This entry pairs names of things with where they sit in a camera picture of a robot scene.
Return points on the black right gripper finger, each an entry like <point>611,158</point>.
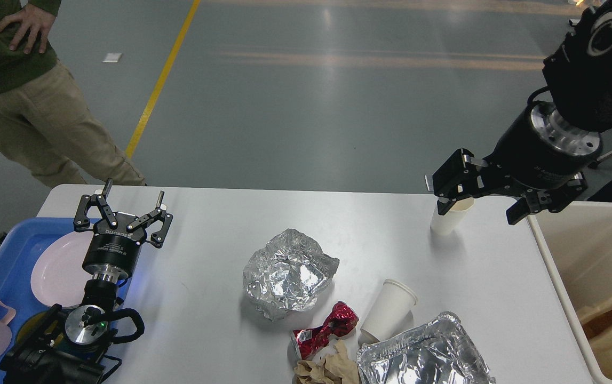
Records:
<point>531,201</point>
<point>457,179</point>

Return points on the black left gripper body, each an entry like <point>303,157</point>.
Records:
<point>114,247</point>

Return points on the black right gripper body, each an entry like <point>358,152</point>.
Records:
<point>540,151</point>

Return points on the pink plate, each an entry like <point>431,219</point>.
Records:
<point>58,276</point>

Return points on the dark teal mug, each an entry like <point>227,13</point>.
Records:
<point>31,325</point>

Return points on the aluminium foil tray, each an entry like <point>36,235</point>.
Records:
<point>438,352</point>

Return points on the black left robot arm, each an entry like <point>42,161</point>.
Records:
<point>69,345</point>

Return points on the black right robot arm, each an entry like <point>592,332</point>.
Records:
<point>578,74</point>

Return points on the floor outlet plates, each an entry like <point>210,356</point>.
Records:
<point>429,183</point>

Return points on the white paper cup upright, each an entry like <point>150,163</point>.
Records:
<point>443,225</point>

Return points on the beige plastic bin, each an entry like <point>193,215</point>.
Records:
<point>576,245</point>

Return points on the blue plastic tray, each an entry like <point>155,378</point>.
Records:
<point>18,255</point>

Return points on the crumpled aluminium foil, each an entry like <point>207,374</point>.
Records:
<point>288,275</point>

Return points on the white paper cup lying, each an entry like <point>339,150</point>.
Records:
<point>394,301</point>

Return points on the person in khaki trousers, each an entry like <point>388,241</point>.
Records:
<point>45,124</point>

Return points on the crushed red can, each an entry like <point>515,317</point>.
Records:
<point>341,321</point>

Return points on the crumpled brown paper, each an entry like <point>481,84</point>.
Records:
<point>332,368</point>

